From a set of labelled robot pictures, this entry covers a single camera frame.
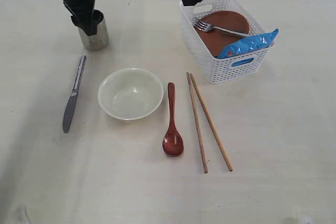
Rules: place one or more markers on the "silver metal fork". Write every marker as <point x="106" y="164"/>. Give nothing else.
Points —
<point x="207" y="27"/>

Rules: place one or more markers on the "shiny steel cup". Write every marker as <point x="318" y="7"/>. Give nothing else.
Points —
<point x="101" y="39"/>

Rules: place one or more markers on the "white plastic woven basket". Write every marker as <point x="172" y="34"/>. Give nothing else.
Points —
<point x="220" y="70"/>

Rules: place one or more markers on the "silver table knife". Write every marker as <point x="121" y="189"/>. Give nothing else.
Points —
<point x="71" y="104"/>

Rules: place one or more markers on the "white ceramic bowl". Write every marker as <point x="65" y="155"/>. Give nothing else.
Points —
<point x="130" y="94"/>

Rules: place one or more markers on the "wooden chopstick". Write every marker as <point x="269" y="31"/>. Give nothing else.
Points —
<point x="211" y="124"/>
<point x="199" y="136"/>

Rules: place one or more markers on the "blue snack packet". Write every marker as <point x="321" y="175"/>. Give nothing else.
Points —
<point x="248" y="44"/>

